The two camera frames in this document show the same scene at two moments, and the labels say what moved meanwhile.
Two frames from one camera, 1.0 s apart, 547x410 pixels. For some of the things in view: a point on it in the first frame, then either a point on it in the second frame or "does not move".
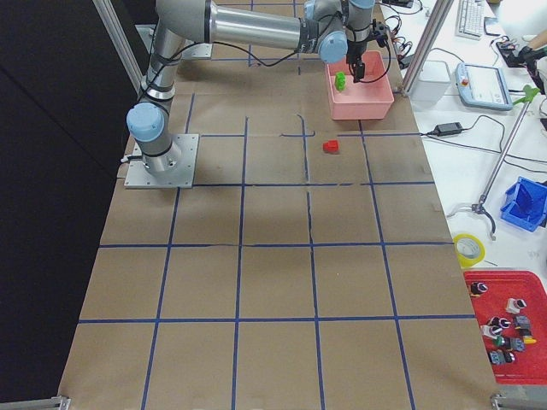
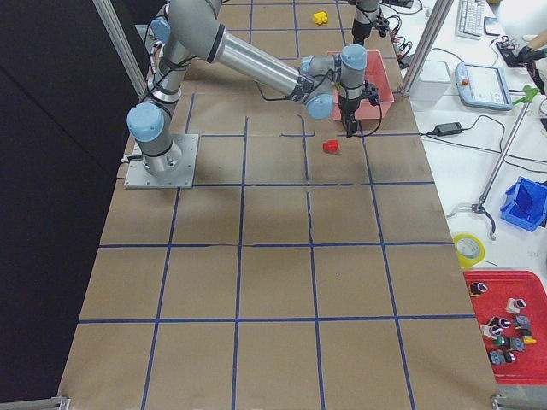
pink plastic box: (368, 99) does not move
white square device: (432, 83) does not move
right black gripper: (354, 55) → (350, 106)
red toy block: (332, 145) does not move
